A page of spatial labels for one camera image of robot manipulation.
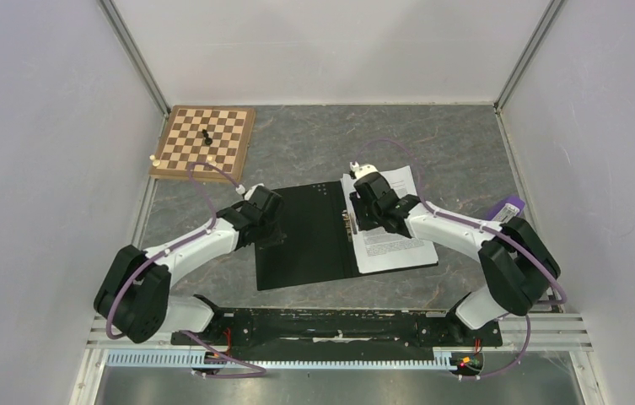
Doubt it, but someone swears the black chess pawn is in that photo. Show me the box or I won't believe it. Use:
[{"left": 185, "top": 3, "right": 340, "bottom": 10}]
[{"left": 201, "top": 129, "right": 213, "bottom": 146}]

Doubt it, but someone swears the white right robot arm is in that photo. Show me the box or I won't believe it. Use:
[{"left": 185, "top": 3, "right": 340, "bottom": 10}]
[{"left": 349, "top": 165, "right": 562, "bottom": 344}]

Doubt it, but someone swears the light blue cable duct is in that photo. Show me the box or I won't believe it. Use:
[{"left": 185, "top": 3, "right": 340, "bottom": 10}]
[{"left": 106, "top": 349, "right": 461, "bottom": 371}]

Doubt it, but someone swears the wooden chessboard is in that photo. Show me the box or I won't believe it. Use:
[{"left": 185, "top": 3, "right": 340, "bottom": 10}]
[{"left": 149, "top": 105, "right": 256, "bottom": 182}]

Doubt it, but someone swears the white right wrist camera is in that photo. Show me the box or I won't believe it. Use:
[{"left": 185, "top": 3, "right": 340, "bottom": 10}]
[{"left": 349, "top": 161, "right": 379, "bottom": 181}]

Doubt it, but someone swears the blue folder with black inside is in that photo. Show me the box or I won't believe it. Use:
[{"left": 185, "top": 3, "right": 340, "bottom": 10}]
[{"left": 255, "top": 181, "right": 425, "bottom": 291}]

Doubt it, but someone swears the white chess pawn left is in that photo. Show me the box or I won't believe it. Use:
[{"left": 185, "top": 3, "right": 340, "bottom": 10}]
[{"left": 149, "top": 155, "right": 161, "bottom": 167}]

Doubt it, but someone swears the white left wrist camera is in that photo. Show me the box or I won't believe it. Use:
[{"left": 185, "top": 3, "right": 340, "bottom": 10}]
[{"left": 235, "top": 183, "right": 264, "bottom": 201}]

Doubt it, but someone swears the printed paper sheet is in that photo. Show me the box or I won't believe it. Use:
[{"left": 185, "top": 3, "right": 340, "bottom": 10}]
[{"left": 341, "top": 174, "right": 439, "bottom": 276}]

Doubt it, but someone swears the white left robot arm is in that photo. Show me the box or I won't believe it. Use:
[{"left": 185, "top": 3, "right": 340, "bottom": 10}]
[{"left": 93, "top": 184, "right": 284, "bottom": 344}]

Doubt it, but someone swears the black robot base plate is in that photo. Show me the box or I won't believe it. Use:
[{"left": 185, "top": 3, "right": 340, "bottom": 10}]
[{"left": 197, "top": 308, "right": 503, "bottom": 361}]

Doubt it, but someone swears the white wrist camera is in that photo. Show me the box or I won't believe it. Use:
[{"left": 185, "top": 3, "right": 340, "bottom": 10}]
[
  {"left": 349, "top": 161, "right": 379, "bottom": 181},
  {"left": 235, "top": 183, "right": 264, "bottom": 201}
]

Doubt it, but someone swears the purple metronome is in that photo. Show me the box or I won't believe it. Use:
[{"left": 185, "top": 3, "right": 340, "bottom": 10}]
[{"left": 484, "top": 195, "right": 526, "bottom": 222}]

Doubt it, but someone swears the aluminium frame rail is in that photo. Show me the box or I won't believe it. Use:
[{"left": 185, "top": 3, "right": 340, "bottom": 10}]
[{"left": 69, "top": 313, "right": 604, "bottom": 404}]

